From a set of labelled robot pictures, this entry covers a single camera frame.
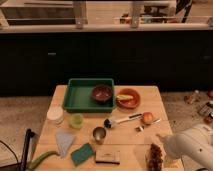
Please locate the dark red bowl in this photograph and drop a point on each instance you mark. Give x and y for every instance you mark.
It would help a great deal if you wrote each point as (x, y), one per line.
(101, 93)

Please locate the brown cardboard box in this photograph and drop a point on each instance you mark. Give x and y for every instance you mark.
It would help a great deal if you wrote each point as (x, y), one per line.
(107, 156)

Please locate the white lidded container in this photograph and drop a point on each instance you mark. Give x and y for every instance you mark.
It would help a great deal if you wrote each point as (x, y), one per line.
(55, 114)

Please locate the small metal clip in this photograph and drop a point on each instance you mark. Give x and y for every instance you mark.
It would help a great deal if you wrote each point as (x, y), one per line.
(139, 128)

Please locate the black and white brush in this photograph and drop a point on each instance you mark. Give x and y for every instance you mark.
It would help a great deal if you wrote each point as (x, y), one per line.
(112, 121)

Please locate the light green paper cup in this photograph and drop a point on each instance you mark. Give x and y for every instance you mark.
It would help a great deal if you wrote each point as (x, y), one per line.
(76, 121)

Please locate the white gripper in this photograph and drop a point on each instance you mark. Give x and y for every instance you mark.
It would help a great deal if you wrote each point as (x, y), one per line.
(167, 144)

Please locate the teal green sponge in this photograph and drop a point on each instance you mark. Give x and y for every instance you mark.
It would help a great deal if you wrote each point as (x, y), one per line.
(82, 154)

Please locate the green plastic tray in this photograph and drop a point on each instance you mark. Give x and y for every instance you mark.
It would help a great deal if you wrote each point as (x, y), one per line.
(78, 96)

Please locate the light blue cloth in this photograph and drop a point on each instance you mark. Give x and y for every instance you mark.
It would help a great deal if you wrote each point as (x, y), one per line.
(64, 141)

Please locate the green cucumber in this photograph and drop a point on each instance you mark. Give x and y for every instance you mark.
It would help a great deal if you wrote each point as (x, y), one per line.
(33, 165)

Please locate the small metal cup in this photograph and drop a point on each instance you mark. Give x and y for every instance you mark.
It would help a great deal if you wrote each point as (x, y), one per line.
(99, 134)

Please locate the orange plate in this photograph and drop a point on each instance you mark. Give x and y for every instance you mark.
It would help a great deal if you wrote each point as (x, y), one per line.
(130, 104)

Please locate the yellow banana piece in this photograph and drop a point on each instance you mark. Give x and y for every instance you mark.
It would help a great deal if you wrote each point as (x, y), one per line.
(123, 97)

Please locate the red yellow apple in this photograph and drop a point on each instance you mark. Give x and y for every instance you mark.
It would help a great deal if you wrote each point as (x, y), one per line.
(147, 118)

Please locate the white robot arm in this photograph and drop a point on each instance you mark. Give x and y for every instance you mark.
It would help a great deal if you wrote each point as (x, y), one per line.
(195, 142)

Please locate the black stand pole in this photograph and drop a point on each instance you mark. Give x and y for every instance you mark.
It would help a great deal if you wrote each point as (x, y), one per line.
(29, 135)

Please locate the dark red grape bunch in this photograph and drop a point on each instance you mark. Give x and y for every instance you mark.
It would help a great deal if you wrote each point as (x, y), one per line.
(155, 158)

